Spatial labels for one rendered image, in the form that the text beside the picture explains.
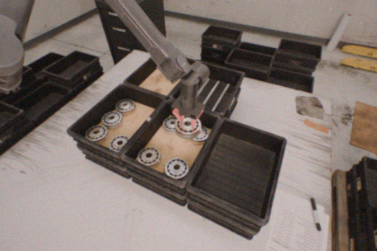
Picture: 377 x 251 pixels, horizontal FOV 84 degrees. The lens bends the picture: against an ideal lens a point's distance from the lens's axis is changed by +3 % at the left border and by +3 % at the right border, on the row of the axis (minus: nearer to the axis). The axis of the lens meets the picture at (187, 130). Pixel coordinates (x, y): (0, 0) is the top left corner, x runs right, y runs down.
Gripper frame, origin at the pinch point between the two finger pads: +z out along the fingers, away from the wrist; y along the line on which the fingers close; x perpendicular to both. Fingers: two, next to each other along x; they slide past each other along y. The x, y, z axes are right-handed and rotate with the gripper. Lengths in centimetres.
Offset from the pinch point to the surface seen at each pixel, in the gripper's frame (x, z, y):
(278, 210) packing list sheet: -3, 34, -46
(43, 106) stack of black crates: -16, 68, 150
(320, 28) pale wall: -338, 64, -52
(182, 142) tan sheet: -6.6, 22.0, 5.4
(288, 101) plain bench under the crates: -80, 31, -36
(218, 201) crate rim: 17.1, 12.9, -21.7
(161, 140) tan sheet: -2.7, 22.3, 14.9
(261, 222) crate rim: 16.8, 12.8, -36.4
